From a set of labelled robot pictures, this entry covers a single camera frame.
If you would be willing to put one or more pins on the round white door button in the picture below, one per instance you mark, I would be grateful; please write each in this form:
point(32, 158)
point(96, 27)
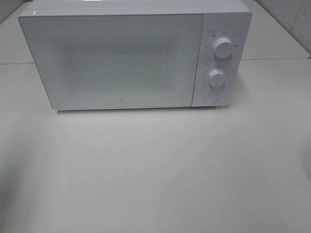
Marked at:
point(211, 97)

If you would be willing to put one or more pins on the white microwave knob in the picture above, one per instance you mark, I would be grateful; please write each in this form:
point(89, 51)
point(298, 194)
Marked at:
point(216, 78)
point(223, 47)

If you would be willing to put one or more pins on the white microwave door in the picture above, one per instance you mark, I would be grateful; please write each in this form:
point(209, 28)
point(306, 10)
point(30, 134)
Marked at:
point(106, 62)

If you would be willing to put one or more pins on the white microwave oven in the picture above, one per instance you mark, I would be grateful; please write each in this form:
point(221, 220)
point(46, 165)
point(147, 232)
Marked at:
point(230, 18)

